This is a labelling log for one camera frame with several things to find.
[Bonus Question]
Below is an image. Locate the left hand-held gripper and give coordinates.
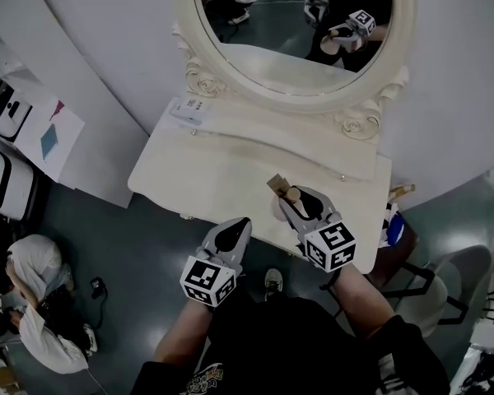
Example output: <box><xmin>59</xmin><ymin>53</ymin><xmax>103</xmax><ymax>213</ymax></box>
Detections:
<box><xmin>179</xmin><ymin>217</ymin><xmax>254</xmax><ymax>309</ymax></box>

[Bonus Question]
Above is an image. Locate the white chair black frame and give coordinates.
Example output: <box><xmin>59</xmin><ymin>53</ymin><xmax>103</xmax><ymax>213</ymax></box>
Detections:
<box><xmin>378</xmin><ymin>244</ymin><xmax>494</xmax><ymax>339</ymax></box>

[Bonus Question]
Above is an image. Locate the white dressing table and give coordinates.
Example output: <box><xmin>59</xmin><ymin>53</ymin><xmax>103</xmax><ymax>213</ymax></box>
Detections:
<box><xmin>126</xmin><ymin>92</ymin><xmax>393</xmax><ymax>276</ymax></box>

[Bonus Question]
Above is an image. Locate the person's white shoe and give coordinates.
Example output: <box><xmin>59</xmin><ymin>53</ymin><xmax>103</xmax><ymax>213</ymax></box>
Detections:
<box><xmin>263</xmin><ymin>267</ymin><xmax>285</xmax><ymax>303</ymax></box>

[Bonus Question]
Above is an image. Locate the person's left forearm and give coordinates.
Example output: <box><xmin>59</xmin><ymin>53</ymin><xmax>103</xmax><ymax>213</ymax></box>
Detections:
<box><xmin>152</xmin><ymin>300</ymin><xmax>216</xmax><ymax>364</ymax></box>

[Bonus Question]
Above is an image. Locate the person's right forearm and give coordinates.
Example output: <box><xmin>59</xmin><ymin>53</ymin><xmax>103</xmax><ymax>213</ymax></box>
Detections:
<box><xmin>327</xmin><ymin>266</ymin><xmax>397</xmax><ymax>342</ymax></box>

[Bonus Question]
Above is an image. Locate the person's black T-shirt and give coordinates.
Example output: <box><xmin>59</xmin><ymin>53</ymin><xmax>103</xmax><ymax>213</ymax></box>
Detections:
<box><xmin>129</xmin><ymin>290</ymin><xmax>452</xmax><ymax>395</ymax></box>

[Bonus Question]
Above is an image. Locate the small wooden perfume bottle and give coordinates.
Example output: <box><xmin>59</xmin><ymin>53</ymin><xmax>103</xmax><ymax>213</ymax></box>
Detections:
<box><xmin>266</xmin><ymin>174</ymin><xmax>314</xmax><ymax>224</ymax></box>

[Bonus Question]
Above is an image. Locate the white black-trimmed robot base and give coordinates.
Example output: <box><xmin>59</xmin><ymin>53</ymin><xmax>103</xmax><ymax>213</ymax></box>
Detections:
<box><xmin>0</xmin><ymin>74</ymin><xmax>35</xmax><ymax>142</ymax></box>
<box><xmin>0</xmin><ymin>141</ymin><xmax>41</xmax><ymax>222</ymax></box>

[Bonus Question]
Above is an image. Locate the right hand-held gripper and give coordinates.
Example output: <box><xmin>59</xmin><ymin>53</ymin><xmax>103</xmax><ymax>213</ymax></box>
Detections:
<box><xmin>277</xmin><ymin>185</ymin><xmax>357</xmax><ymax>273</ymax></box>

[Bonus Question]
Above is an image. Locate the white plastic bag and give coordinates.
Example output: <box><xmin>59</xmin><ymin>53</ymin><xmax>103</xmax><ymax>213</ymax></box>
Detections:
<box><xmin>451</xmin><ymin>342</ymin><xmax>494</xmax><ymax>395</ymax></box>

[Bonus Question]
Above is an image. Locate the black wrist strap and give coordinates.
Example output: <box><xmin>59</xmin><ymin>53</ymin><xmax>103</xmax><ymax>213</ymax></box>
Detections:
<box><xmin>318</xmin><ymin>268</ymin><xmax>342</xmax><ymax>292</ymax></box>

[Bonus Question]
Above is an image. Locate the oval mirror white carved frame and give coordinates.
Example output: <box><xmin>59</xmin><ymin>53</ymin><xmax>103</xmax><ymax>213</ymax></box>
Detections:
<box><xmin>166</xmin><ymin>0</ymin><xmax>417</xmax><ymax>142</ymax></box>

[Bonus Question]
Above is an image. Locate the white table with coloured sheets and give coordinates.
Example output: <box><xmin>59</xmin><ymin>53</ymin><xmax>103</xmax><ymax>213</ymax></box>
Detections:
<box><xmin>13</xmin><ymin>94</ymin><xmax>86</xmax><ymax>184</ymax></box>

